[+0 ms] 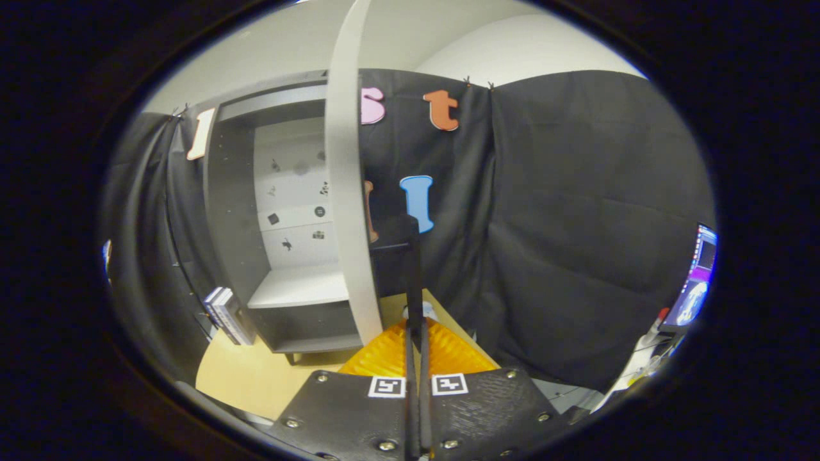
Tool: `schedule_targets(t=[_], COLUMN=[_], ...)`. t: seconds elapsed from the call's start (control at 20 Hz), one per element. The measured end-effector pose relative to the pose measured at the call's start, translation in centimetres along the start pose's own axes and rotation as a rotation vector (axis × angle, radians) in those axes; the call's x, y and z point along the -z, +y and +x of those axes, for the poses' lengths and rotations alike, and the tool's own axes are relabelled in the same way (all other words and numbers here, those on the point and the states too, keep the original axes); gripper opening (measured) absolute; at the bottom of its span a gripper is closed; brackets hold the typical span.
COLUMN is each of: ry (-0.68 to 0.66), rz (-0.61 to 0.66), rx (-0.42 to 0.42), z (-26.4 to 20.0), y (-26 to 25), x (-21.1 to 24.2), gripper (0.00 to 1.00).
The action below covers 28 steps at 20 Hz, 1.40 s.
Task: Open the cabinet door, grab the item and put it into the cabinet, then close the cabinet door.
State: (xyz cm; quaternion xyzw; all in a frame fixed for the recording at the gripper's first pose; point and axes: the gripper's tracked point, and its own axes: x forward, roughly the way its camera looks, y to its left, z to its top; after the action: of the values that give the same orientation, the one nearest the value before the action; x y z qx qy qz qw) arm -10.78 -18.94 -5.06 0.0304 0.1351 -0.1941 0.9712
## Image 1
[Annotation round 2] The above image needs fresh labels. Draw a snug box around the computer monitor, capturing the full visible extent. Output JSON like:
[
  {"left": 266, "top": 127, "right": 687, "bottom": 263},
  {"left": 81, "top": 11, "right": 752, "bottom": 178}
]
[{"left": 660, "top": 224, "right": 718, "bottom": 330}]

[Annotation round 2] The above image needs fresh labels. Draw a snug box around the white cabinet door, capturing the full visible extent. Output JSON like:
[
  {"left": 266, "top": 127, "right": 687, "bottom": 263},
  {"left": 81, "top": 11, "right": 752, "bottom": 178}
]
[{"left": 324, "top": 0, "right": 385, "bottom": 346}]

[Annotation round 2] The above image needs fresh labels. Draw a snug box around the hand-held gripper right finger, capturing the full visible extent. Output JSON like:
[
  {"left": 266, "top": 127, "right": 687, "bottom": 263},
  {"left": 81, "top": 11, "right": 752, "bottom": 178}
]
[{"left": 415, "top": 221, "right": 572, "bottom": 461}]

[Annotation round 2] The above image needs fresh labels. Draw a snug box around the white bottle red cap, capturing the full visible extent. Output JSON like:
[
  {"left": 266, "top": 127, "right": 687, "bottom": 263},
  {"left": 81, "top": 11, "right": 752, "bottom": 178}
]
[{"left": 631, "top": 307, "right": 670, "bottom": 382}]

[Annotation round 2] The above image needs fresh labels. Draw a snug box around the small stack of books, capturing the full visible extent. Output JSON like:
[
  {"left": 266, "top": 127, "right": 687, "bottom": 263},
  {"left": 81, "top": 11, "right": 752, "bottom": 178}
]
[{"left": 204, "top": 286, "right": 257, "bottom": 346}]

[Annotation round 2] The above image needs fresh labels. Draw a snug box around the grey cabinet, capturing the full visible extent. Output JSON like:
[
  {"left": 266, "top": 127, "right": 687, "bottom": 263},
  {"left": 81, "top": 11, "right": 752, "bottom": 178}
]
[{"left": 204, "top": 70, "right": 385, "bottom": 356}]

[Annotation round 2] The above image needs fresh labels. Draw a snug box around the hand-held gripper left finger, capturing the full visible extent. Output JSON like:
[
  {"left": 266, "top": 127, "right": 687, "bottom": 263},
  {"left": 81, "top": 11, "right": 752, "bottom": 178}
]
[{"left": 266, "top": 221, "right": 420, "bottom": 461}]

